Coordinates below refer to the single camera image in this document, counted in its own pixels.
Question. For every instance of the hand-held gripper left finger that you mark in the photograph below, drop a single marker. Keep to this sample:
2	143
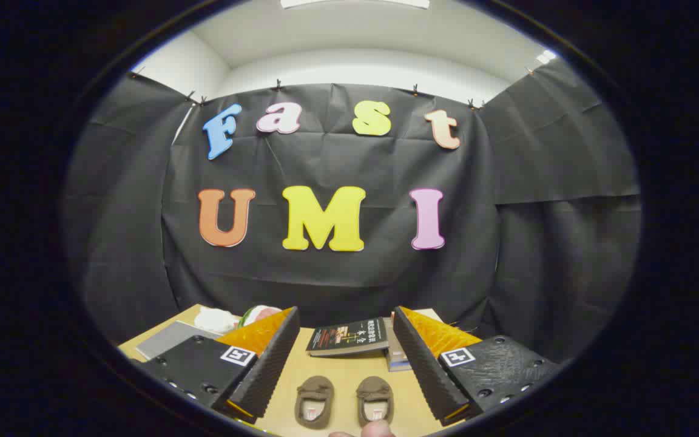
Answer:
267	370

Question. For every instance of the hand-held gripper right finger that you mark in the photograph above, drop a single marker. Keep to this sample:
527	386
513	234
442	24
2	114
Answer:
425	370

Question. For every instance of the brown fuzzy shoe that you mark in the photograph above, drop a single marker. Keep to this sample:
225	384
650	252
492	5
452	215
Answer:
375	391
314	391

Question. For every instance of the grey storage box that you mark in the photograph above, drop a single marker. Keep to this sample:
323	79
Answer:
167	340

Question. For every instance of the blue cover book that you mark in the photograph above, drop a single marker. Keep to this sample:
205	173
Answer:
397	364

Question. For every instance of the white cover book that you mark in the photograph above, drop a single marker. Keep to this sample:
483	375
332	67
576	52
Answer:
391	340

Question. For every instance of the watermelon slice plush toy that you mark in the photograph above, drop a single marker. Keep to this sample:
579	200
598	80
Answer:
258	314

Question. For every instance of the white plush toy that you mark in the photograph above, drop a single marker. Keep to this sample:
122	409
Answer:
213	318

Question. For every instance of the black cover book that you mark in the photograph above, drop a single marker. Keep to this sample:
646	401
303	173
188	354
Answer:
349	337

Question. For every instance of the small ceiling light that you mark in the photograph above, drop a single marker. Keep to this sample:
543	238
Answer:
547	56

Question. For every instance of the long ceiling light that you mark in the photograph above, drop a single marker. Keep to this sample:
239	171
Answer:
355	2

